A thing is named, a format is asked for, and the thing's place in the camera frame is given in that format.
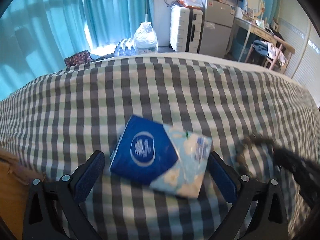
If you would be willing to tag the large clear water jug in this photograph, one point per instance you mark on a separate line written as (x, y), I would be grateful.
(145, 39)

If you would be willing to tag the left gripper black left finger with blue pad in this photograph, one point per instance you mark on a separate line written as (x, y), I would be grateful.
(41, 220)

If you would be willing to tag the wooden chair with clothes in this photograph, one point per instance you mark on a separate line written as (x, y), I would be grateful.
(272, 56)

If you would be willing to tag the teal window curtain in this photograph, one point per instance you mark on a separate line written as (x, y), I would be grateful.
(38, 35)

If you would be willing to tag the grey mini fridge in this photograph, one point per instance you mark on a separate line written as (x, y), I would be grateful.
(217, 24)

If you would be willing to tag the wooden desk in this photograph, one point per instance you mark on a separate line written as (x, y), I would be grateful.
(251, 28)

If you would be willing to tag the pack of water bottles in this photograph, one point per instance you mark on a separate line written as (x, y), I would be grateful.
(125, 47)

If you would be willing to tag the white suitcase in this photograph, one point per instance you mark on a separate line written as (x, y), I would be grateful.
(185, 29)

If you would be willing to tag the round white mirror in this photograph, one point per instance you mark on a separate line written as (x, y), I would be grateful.
(258, 7)

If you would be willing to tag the blue tissue pack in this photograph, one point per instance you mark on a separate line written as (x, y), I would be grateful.
(162, 157)

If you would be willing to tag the brown cardboard box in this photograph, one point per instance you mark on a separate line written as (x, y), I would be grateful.
(15, 183)

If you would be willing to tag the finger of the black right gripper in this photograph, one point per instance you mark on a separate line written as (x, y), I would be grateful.
(305, 172)

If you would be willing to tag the dark patterned bag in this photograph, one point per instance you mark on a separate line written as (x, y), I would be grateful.
(82, 57)

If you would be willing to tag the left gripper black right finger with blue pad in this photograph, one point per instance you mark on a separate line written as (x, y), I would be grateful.
(269, 220)

